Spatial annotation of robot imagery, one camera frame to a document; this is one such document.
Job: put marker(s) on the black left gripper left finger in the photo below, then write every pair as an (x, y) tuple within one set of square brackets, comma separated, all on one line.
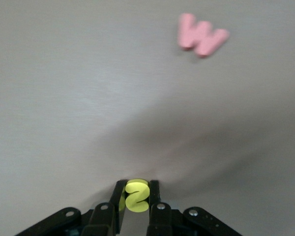
[(100, 221)]

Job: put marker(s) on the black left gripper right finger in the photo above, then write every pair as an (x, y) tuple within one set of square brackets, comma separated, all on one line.
[(162, 221)]

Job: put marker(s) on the yellow foam letter s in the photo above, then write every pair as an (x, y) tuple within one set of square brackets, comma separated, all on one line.
[(135, 186)]

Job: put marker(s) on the brown table cover mat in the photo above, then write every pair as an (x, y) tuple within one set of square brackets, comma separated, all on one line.
[(64, 98)]

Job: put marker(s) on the pink foam letter w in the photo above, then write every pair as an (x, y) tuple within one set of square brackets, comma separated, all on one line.
[(201, 37)]

